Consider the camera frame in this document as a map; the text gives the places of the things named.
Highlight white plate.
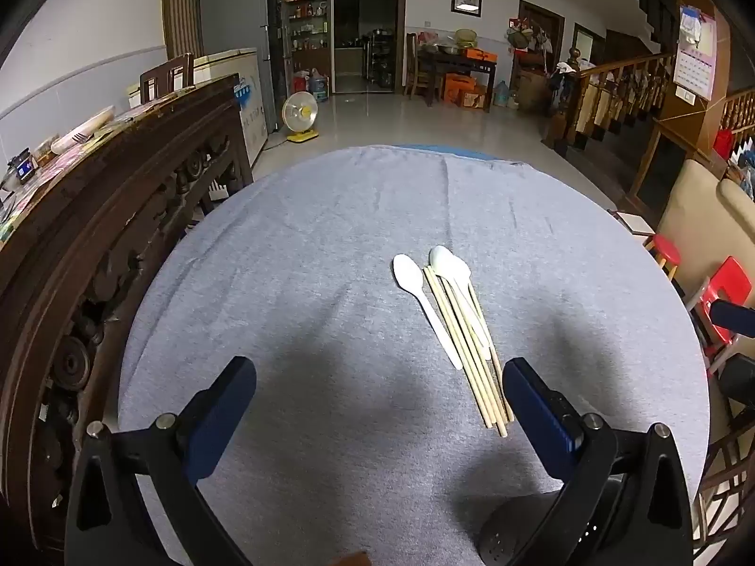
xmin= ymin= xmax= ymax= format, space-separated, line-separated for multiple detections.
xmin=50 ymin=105 xmax=116 ymax=155

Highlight small white stool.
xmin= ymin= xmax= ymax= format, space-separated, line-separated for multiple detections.
xmin=616 ymin=209 xmax=657 ymax=237

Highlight light wooden chair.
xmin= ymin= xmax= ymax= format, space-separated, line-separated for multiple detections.
xmin=406 ymin=33 xmax=431 ymax=101

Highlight white plastic spoon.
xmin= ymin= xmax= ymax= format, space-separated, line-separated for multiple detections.
xmin=444 ymin=255 xmax=493 ymax=362
xmin=428 ymin=244 xmax=481 ymax=337
xmin=392 ymin=253 xmax=465 ymax=371

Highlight white chest freezer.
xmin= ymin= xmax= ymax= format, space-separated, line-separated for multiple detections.
xmin=125 ymin=47 xmax=264 ymax=167

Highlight round electric fan heater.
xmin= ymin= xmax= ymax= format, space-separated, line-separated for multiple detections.
xmin=281 ymin=93 xmax=320 ymax=143

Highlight dark wooden chair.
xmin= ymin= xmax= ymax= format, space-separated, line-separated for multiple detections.
xmin=140 ymin=53 xmax=195 ymax=104

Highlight wooden stair railing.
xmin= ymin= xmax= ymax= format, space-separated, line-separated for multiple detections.
xmin=543 ymin=47 xmax=676 ymax=148

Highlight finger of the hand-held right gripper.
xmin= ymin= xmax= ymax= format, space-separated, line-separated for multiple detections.
xmin=716 ymin=355 xmax=755 ymax=409
xmin=709 ymin=300 xmax=755 ymax=338

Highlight brown cardboard box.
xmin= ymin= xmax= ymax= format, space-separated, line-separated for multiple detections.
xmin=519 ymin=67 xmax=552 ymax=113

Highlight red plastic chair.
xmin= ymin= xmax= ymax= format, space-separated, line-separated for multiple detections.
xmin=687 ymin=256 xmax=753 ymax=366

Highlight grey tablecloth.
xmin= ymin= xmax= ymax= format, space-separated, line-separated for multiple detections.
xmin=117 ymin=146 xmax=712 ymax=566

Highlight wall calendar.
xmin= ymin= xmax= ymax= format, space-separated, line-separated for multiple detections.
xmin=672 ymin=5 xmax=717 ymax=101

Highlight dark wooden side table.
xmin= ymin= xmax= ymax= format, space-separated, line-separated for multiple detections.
xmin=407 ymin=32 xmax=499 ymax=110

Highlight grey metal utensil holder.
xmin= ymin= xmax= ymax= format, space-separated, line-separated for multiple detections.
xmin=477 ymin=474 xmax=626 ymax=566

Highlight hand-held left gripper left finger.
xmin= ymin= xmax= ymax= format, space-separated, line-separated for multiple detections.
xmin=64 ymin=355 xmax=258 ymax=566

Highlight wooden shelf cabinet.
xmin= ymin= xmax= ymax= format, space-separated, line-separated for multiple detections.
xmin=281 ymin=0 xmax=331 ymax=92

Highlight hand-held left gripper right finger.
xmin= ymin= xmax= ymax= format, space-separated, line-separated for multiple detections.
xmin=501 ymin=357 xmax=694 ymax=566

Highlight grey refrigerator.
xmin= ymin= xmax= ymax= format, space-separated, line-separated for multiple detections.
xmin=194 ymin=0 xmax=283 ymax=133

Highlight beige sofa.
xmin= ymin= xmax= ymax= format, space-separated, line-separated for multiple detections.
xmin=654 ymin=159 xmax=755 ymax=308

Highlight short wooden railing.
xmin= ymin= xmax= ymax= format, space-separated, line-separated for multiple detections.
xmin=721 ymin=87 xmax=755 ymax=131

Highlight red round stool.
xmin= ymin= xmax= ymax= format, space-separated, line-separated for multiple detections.
xmin=646 ymin=234 xmax=682 ymax=281

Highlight bundle of wooden chopsticks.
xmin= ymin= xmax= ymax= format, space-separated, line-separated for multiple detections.
xmin=423 ymin=265 xmax=516 ymax=438

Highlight metal kitchen rack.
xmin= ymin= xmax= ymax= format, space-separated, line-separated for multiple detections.
xmin=362 ymin=29 xmax=395 ymax=88

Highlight carved dark wooden sideboard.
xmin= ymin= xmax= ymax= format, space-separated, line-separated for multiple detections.
xmin=0 ymin=74 xmax=256 ymax=549

